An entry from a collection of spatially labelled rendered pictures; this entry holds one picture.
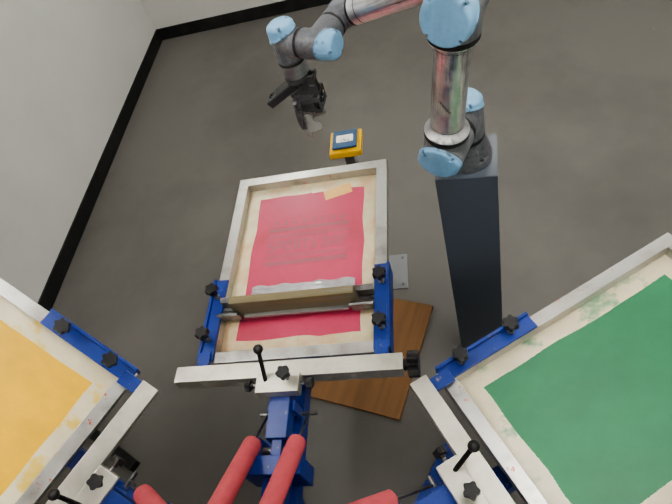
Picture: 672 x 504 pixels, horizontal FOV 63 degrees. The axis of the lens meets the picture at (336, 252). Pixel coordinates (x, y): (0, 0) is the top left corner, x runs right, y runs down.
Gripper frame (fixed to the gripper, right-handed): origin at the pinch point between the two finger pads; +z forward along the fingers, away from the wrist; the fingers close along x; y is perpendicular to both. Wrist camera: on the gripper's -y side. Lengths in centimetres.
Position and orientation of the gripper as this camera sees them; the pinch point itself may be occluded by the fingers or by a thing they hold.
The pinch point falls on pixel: (310, 129)
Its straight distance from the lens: 171.1
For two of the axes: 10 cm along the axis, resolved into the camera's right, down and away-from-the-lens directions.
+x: 1.5, -8.1, 5.7
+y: 9.6, -0.3, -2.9
